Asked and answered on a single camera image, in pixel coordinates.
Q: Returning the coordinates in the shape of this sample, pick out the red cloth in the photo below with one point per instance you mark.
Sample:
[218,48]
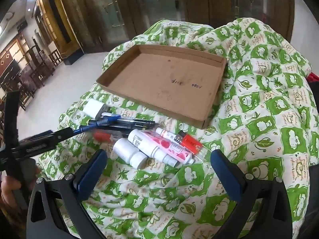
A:
[313,77]

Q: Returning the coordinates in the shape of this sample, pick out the white bottle with red print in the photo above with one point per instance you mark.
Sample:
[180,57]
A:
[102,137]

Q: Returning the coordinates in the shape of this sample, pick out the clear tube with red end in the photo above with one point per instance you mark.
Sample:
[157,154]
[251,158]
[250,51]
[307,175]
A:
[190,143]

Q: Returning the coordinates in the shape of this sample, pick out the black marker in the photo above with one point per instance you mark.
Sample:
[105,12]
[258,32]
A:
[119,128]

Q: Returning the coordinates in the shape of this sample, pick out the wooden stool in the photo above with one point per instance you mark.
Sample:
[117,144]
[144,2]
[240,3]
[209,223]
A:
[55,57]

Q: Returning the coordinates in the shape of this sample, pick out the white charger adapter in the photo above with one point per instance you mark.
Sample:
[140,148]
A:
[93,107]

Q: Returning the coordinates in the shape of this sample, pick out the pink tube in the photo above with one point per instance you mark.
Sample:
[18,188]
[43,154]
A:
[174,150]

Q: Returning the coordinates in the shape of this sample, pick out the golden wooden door frame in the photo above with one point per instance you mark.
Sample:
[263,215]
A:
[58,17]

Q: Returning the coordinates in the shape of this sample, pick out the brown cardboard tray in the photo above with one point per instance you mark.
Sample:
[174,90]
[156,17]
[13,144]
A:
[162,79]

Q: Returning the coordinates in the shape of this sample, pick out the wooden glass doors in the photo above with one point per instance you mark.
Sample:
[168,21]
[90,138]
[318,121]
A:
[149,5]

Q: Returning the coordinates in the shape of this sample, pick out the slim white labelled bottle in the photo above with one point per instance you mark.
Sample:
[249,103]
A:
[138,139]

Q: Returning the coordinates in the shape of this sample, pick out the wooden chair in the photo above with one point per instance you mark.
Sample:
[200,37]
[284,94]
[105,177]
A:
[36,64]

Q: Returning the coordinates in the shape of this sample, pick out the small white bottle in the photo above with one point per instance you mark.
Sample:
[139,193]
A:
[125,150]

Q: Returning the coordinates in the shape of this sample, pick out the green printed blanket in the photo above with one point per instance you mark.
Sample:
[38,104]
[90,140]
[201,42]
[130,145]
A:
[249,104]

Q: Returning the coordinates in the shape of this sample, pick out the black gel pen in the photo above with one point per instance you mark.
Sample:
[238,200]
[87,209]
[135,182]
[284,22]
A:
[129,122]

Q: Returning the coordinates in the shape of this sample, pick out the person's left hand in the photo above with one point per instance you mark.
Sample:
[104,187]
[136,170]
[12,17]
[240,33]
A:
[8,188]

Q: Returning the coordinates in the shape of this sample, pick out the blue pen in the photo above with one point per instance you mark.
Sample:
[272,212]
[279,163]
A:
[113,116]

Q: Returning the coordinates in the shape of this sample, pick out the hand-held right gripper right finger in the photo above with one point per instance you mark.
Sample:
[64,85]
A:
[225,174]

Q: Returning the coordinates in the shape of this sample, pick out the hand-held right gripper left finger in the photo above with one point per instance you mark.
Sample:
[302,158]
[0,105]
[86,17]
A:
[92,170]

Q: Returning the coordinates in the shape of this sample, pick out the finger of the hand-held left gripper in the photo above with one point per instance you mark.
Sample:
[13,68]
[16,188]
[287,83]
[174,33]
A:
[62,134]

